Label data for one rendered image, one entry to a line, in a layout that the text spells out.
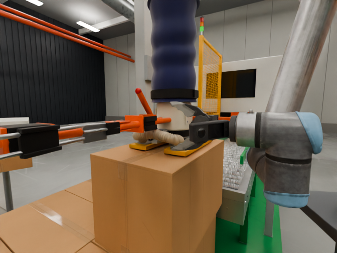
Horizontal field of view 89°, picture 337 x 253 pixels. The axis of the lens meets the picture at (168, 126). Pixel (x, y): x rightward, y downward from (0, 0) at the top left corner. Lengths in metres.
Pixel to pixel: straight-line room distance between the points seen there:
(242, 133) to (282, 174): 0.12
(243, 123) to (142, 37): 2.11
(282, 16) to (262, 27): 0.88
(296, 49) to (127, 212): 0.73
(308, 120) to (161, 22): 0.64
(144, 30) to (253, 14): 8.94
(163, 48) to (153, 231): 0.69
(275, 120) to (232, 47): 10.14
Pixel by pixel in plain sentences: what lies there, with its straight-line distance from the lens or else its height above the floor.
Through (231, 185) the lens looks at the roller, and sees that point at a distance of 1.46.
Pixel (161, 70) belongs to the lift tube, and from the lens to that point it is 0.78.
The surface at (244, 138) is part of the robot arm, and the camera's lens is 0.45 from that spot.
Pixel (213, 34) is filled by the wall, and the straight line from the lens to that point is 11.01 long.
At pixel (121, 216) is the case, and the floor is 0.73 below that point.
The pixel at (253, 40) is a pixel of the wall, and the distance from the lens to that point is 10.53.
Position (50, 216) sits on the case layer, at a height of 0.54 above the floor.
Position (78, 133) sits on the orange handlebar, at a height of 1.08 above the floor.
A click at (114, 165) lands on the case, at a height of 0.92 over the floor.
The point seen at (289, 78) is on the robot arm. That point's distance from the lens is 0.59.
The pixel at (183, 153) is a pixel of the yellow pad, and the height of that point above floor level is 0.96.
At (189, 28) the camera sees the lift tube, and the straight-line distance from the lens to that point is 0.83.
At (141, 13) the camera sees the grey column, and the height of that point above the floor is 2.27.
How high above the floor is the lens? 1.14
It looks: 7 degrees down
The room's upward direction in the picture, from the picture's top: straight up
